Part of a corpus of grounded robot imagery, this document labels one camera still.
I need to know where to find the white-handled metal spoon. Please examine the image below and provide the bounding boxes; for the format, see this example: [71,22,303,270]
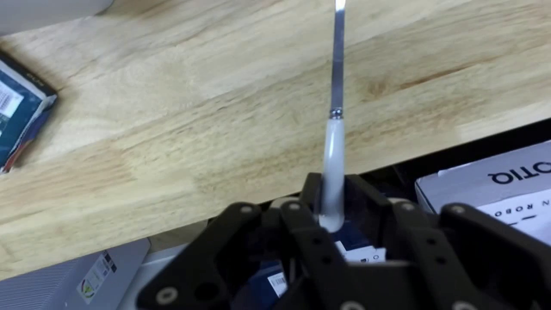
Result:
[317,0,350,232]

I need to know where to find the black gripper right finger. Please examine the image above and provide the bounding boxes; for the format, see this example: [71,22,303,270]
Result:
[343,174,551,310]

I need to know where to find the grey labelled box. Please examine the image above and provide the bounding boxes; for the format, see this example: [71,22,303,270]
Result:
[0,236,153,310]

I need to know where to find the blue labelled box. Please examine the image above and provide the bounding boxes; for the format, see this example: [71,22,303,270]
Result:
[229,219,389,310]

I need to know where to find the white Robotiq carton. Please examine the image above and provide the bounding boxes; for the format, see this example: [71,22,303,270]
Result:
[413,153,551,248]

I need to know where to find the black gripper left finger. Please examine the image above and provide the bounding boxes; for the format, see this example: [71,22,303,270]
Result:
[136,170,348,310]

